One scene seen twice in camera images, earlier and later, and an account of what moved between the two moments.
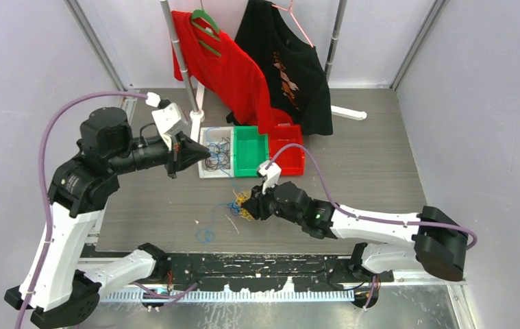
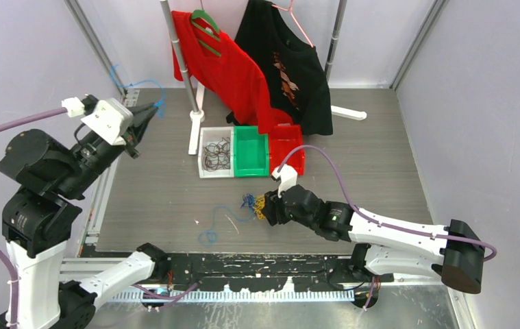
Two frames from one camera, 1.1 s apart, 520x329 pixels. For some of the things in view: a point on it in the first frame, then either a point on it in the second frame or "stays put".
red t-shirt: (218, 65) stays put
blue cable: (217, 151) to (159, 105)
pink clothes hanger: (290, 10) stays put
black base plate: (254, 272) stays put
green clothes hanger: (200, 13) stays put
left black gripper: (185, 152) to (146, 112)
